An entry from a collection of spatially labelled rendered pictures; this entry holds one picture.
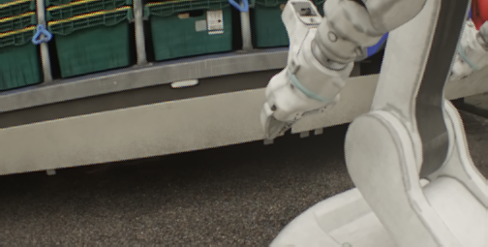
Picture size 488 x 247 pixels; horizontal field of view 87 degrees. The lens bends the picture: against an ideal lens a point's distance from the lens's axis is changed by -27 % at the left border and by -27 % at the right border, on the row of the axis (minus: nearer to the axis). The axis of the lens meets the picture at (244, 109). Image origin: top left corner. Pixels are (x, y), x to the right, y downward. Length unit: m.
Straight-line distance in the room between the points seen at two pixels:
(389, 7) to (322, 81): 0.15
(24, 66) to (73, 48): 0.26
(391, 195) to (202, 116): 0.93
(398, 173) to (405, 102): 0.12
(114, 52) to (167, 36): 0.24
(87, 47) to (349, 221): 1.19
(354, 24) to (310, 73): 0.10
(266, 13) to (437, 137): 1.09
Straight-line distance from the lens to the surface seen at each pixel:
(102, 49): 1.45
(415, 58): 0.53
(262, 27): 1.52
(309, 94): 0.43
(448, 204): 0.62
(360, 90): 1.58
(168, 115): 1.31
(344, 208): 0.83
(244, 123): 1.37
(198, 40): 1.45
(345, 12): 0.33
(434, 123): 0.61
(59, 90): 1.34
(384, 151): 0.54
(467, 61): 0.77
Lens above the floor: 0.79
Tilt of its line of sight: 15 degrees down
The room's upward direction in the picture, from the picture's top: 5 degrees counter-clockwise
